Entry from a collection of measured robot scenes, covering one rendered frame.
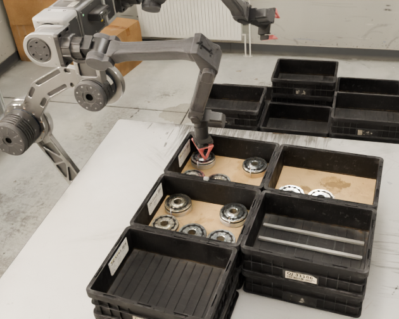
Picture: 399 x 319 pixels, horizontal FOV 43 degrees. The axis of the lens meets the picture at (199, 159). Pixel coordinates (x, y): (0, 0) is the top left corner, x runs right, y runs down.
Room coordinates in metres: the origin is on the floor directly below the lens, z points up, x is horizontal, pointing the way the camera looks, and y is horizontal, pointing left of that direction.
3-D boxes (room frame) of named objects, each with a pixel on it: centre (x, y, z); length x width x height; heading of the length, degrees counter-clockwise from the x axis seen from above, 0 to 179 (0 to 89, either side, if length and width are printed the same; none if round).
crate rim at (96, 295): (1.08, 0.15, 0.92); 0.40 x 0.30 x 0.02; 67
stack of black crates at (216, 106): (2.69, -0.22, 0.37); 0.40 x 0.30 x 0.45; 71
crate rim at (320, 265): (1.20, -0.34, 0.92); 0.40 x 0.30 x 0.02; 67
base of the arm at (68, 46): (1.64, 0.39, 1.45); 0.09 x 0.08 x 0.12; 161
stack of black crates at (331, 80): (2.94, -0.73, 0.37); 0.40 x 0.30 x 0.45; 71
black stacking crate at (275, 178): (1.47, -0.46, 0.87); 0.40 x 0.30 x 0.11; 67
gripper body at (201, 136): (1.75, -0.02, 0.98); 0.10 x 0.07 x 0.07; 16
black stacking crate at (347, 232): (1.20, -0.34, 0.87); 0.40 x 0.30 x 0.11; 67
